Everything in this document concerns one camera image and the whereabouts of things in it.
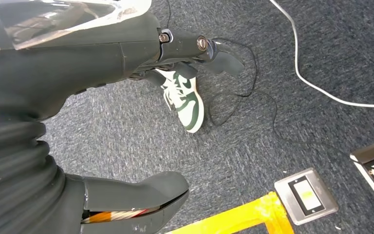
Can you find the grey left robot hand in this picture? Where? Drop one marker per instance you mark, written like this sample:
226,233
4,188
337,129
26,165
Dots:
61,71

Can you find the clear plastic left hand cover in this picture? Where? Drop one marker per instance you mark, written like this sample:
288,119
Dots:
61,19

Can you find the green white sneaker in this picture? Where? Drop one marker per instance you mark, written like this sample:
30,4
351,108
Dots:
187,106

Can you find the silver floor socket plate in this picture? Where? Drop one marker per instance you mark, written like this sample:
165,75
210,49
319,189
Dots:
306,195

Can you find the yellow metal frame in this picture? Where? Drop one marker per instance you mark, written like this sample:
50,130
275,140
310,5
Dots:
238,216

